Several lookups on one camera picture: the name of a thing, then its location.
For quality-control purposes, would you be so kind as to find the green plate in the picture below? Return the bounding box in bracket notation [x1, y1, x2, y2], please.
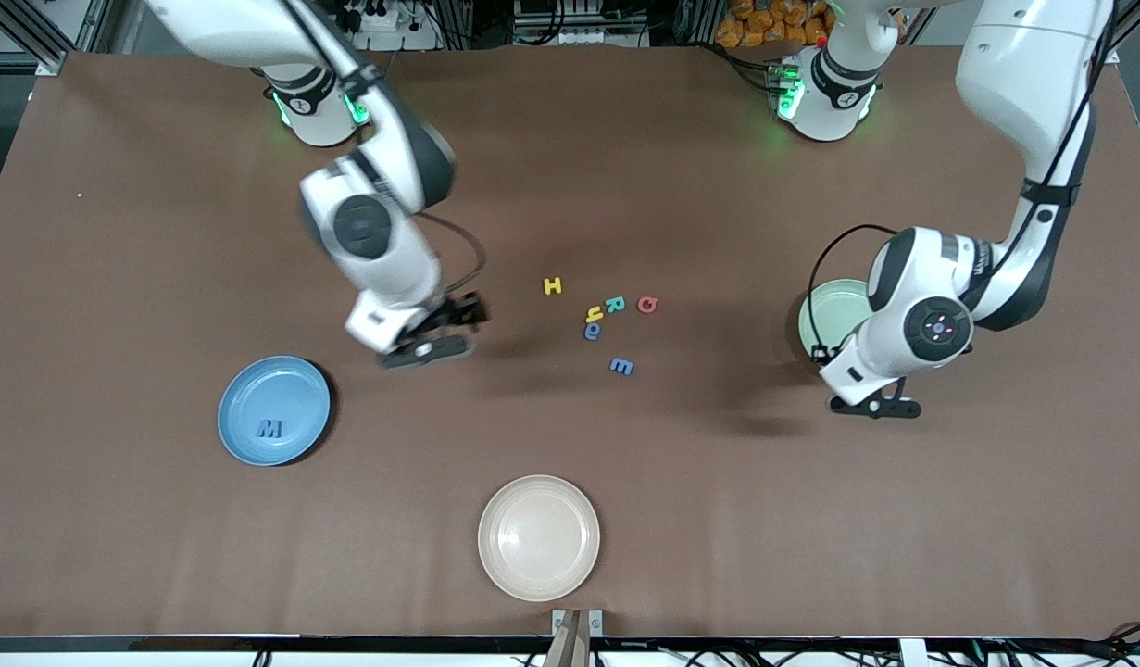
[797, 279, 874, 364]

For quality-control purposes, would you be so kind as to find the white power strip with plugs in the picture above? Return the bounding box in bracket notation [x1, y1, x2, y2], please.
[343, 0, 415, 36]

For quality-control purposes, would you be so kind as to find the metal table edge bracket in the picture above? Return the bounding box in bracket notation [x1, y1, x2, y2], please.
[551, 609, 604, 638]

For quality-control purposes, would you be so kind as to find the black camera cable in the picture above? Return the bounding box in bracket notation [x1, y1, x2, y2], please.
[806, 0, 1117, 362]
[287, 0, 489, 302]

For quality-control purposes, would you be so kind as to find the cream plate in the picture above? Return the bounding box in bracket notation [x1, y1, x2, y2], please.
[477, 474, 601, 602]

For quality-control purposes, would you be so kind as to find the pile of orange packets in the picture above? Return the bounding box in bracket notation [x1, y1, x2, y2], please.
[715, 0, 834, 49]

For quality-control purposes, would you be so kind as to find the wooden stick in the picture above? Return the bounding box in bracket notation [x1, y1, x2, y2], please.
[544, 611, 591, 667]

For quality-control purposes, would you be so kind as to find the blue plate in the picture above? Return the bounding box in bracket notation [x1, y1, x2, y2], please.
[217, 356, 332, 467]

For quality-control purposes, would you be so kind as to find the bundle of black cables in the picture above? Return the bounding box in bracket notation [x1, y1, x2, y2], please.
[977, 621, 1140, 667]

